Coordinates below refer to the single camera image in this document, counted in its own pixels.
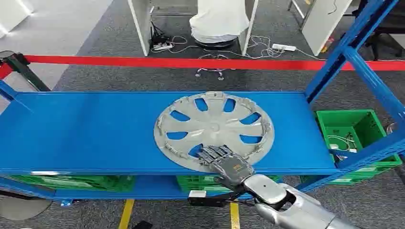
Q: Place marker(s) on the open green plastic crate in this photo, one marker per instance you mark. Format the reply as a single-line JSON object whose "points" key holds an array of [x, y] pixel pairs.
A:
{"points": [[367, 126]]}

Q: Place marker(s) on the grey plastic wheel hubcap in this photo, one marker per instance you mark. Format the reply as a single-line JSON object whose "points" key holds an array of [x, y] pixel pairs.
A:
{"points": [[215, 128]]}

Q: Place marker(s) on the black stool with chrome base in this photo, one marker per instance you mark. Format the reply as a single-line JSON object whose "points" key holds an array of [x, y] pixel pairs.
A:
{"points": [[215, 44]]}

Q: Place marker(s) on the blue metal shelf rack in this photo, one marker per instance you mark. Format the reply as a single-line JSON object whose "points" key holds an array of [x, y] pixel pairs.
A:
{"points": [[79, 132]]}

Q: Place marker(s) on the person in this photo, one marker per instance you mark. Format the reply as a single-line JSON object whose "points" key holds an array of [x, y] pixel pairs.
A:
{"points": [[218, 19]]}

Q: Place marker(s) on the red barrier tape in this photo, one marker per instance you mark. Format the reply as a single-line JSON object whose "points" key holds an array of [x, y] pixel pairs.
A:
{"points": [[126, 62]]}

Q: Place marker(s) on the black robot foot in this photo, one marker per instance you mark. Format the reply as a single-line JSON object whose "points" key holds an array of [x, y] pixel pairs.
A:
{"points": [[142, 225]]}

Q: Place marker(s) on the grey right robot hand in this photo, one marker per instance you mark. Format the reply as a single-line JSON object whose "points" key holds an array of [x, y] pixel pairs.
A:
{"points": [[232, 169]]}

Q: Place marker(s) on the black furniture frame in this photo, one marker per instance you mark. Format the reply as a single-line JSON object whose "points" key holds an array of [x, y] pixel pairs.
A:
{"points": [[389, 28]]}

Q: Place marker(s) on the large white desk panel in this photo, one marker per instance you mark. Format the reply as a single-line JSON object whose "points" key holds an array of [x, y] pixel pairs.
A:
{"points": [[326, 22]]}

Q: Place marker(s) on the black barrier post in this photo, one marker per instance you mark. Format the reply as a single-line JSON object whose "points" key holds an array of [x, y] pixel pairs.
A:
{"points": [[28, 74]]}

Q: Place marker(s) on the yellow floor tape strip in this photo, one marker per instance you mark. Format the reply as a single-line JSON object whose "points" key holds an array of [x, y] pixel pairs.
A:
{"points": [[126, 215], [234, 216]]}

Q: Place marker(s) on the round grey post base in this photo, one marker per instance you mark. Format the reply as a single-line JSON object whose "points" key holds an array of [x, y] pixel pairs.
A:
{"points": [[22, 208]]}

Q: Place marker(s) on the white power strip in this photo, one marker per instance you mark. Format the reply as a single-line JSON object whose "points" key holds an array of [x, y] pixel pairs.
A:
{"points": [[163, 46], [283, 47]]}

